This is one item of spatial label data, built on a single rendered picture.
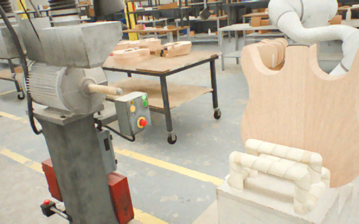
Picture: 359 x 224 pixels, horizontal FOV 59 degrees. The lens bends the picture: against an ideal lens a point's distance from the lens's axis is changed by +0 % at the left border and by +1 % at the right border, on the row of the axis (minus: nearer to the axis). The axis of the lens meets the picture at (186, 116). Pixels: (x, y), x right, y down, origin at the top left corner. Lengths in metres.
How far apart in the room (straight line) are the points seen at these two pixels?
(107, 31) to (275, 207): 0.82
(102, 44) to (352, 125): 0.84
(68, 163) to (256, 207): 1.13
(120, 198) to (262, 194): 1.26
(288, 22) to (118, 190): 1.29
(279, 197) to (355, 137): 0.24
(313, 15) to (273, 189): 1.01
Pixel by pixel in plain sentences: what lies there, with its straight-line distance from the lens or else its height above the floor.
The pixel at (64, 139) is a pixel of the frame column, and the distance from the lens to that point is 1.67.
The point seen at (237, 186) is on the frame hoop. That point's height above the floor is 1.12.
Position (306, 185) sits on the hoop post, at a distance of 0.74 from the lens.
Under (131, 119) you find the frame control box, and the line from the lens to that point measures 1.67.
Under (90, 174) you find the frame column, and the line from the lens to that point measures 1.81.
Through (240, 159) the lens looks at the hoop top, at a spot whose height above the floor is 1.20.
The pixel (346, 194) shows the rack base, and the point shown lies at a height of 1.02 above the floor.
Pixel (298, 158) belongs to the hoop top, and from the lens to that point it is 0.81.
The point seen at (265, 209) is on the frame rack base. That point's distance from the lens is 0.81.
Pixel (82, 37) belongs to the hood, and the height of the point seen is 1.50.
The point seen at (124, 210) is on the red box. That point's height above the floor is 0.41.
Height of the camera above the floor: 1.59
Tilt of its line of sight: 21 degrees down
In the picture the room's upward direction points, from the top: 6 degrees counter-clockwise
